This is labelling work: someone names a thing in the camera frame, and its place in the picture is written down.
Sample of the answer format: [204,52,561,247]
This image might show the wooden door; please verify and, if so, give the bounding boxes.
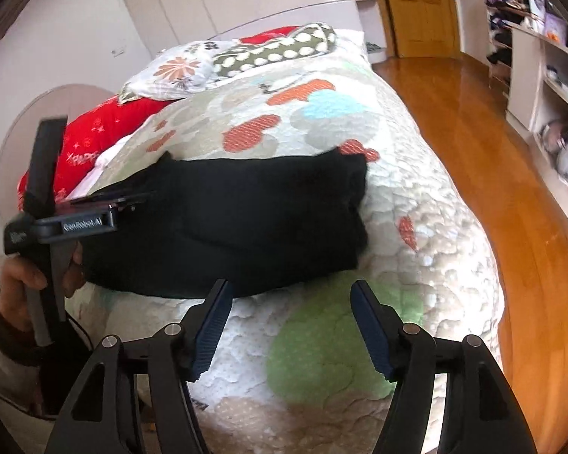
[378,0,460,59]

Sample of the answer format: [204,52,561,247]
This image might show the red embroidered pillow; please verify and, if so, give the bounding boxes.
[17,95,174,211]

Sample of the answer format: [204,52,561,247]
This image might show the white shelf unit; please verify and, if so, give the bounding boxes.
[483,0,568,217]

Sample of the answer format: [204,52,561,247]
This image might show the patchwork heart quilt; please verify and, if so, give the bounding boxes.
[65,28,507,454]

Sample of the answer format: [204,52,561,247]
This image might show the black pants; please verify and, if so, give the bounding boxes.
[82,149,367,298]

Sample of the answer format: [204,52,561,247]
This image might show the olive white dotted pillow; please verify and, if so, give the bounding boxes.
[213,23,337,80]

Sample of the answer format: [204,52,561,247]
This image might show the floral white pillow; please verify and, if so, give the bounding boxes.
[118,40,239,104]

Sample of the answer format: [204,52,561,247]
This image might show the round white headboard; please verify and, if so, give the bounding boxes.
[0,84,114,224]

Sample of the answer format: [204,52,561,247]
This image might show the beige sleeve left forearm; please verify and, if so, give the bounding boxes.
[0,313,91,453]

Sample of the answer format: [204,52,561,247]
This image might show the person left hand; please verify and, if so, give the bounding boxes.
[0,245,87,333]

